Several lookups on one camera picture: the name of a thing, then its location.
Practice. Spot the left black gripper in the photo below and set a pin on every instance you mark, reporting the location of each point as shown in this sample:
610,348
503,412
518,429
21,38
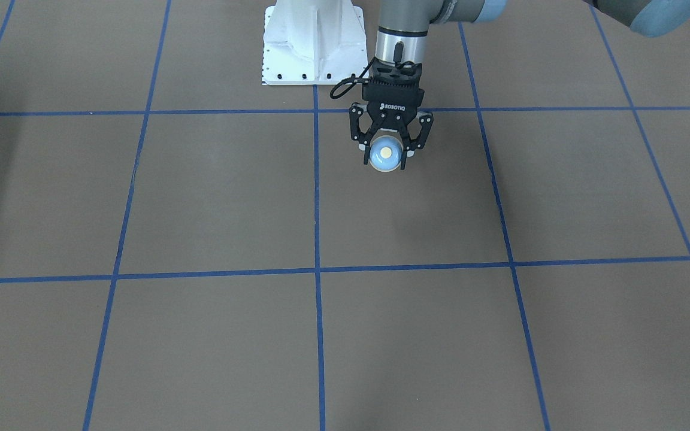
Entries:
390,108

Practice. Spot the light blue call bell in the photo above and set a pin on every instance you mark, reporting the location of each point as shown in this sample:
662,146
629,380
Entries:
385,154

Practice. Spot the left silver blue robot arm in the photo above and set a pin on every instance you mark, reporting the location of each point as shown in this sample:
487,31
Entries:
402,32

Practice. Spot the white camera stand pedestal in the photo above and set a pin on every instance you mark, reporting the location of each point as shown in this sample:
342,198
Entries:
309,43

